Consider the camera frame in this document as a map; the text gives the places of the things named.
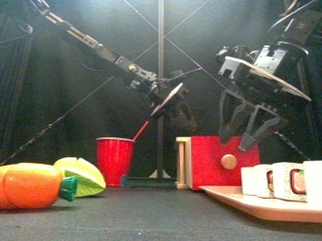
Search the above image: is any red drinking straw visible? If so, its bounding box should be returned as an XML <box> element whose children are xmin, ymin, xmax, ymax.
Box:
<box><xmin>133</xmin><ymin>120</ymin><xmax>152</xmax><ymax>142</ymax></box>

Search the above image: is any red wooden box with knob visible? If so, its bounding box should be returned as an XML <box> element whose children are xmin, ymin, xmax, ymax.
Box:
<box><xmin>174</xmin><ymin>135</ymin><xmax>262</xmax><ymax>192</ymax></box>

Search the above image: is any green toy lime wedge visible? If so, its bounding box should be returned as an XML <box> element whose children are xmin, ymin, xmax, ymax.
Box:
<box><xmin>54</xmin><ymin>156</ymin><xmax>109</xmax><ymax>199</ymax></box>

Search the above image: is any vertical metal frame pole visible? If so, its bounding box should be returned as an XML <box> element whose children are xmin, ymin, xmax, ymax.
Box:
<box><xmin>149</xmin><ymin>0</ymin><xmax>173</xmax><ymax>180</ymax></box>

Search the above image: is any beige rectangular plate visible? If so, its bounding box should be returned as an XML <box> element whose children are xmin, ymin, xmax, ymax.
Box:
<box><xmin>200</xmin><ymin>185</ymin><xmax>322</xmax><ymax>224</ymax></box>

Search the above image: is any thin diagonal brace wire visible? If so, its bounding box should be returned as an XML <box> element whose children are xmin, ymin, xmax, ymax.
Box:
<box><xmin>0</xmin><ymin>0</ymin><xmax>212</xmax><ymax>167</ymax></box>
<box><xmin>122</xmin><ymin>0</ymin><xmax>312</xmax><ymax>162</ymax></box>

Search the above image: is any black frame base bar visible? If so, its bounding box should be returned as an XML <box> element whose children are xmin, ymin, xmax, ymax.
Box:
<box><xmin>120</xmin><ymin>174</ymin><xmax>180</xmax><ymax>189</ymax></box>

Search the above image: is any wrist camera mount plate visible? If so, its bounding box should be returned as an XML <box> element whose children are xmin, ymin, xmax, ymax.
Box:
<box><xmin>218</xmin><ymin>56</ymin><xmax>313</xmax><ymax>103</ymax></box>
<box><xmin>150</xmin><ymin>82</ymin><xmax>185</xmax><ymax>118</ymax></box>

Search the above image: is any right wrist camera mount plate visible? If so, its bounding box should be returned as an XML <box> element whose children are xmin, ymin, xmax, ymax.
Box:
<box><xmin>218</xmin><ymin>56</ymin><xmax>313</xmax><ymax>103</ymax></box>

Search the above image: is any red plastic cup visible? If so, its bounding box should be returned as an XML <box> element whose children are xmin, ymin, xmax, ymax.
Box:
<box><xmin>95</xmin><ymin>137</ymin><xmax>138</xmax><ymax>188</ymax></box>

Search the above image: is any left wrist camera mount plate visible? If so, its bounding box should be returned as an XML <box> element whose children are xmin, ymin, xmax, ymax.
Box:
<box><xmin>150</xmin><ymin>82</ymin><xmax>185</xmax><ymax>118</ymax></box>

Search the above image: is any toy sushi roll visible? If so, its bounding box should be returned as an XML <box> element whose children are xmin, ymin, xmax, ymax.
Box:
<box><xmin>272</xmin><ymin>161</ymin><xmax>309</xmax><ymax>202</ymax></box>
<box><xmin>303</xmin><ymin>160</ymin><xmax>322</xmax><ymax>207</ymax></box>
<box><xmin>253</xmin><ymin>163</ymin><xmax>277</xmax><ymax>200</ymax></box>
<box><xmin>241</xmin><ymin>166</ymin><xmax>258</xmax><ymax>196</ymax></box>

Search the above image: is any orange toy carrot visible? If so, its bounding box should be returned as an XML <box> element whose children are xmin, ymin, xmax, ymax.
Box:
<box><xmin>0</xmin><ymin>162</ymin><xmax>79</xmax><ymax>211</ymax></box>

